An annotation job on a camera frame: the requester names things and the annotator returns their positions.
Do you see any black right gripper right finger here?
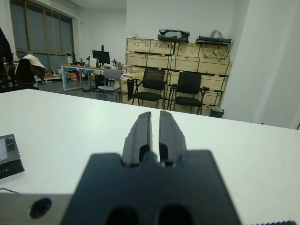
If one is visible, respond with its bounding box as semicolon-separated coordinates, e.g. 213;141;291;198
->
158;110;188;164

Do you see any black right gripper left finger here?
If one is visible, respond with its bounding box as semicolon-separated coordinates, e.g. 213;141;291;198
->
121;111;153;165

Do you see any black printed box lid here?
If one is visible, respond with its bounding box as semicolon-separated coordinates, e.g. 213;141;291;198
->
0;133;26;180

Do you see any black trash bin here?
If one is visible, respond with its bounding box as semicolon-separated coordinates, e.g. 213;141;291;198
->
209;106;225;118

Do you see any black mesh chair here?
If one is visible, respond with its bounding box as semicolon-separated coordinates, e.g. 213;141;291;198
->
170;71;210;115
127;67;168;109

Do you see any black computer tower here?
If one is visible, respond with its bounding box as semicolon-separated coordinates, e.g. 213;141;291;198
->
95;74;105;90

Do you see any grey chair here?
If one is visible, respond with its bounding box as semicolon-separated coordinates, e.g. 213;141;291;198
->
97;68;122;103

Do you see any black computer monitor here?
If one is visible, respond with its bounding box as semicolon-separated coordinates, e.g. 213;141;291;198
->
91;49;111;66

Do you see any white desk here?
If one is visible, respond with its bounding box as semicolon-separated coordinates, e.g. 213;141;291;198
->
60;63;125;92

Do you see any open wooden crate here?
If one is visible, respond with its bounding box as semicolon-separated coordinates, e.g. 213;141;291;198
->
199;45;232;62

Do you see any black case with window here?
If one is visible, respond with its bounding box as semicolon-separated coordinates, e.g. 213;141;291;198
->
157;29;191;43

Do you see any long black case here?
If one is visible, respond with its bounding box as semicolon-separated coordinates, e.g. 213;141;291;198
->
195;35;234;45

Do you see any beige jacket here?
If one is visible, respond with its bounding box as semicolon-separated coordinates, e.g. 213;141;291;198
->
22;53;45;80

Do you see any black office chair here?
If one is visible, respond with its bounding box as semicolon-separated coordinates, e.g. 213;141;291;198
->
14;57;40;91

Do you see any brown framed window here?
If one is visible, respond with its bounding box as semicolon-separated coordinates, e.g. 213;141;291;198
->
9;0;75;57

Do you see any dark hanging coat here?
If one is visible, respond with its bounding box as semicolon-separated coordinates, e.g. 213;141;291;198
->
0;27;13;93

